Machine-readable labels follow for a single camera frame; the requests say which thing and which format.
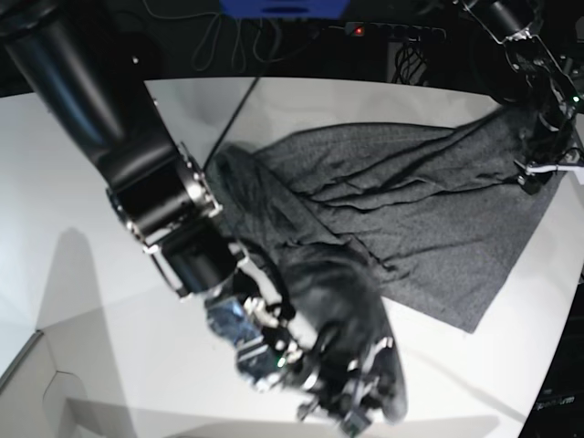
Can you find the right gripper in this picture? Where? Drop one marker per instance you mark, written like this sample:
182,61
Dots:
349,393

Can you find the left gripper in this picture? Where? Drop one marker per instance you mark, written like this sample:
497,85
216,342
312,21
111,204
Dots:
533,176

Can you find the grey t-shirt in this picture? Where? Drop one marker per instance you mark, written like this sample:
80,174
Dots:
432,218

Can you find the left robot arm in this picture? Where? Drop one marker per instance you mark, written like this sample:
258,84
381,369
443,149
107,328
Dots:
529,55

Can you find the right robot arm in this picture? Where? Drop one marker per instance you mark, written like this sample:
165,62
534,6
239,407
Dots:
114,137

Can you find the black power strip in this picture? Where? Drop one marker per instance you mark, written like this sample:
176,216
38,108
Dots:
395,32

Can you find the white chair at table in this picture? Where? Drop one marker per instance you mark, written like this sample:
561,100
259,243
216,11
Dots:
38,400

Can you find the blue box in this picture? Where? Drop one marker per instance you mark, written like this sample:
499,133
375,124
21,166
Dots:
326,9

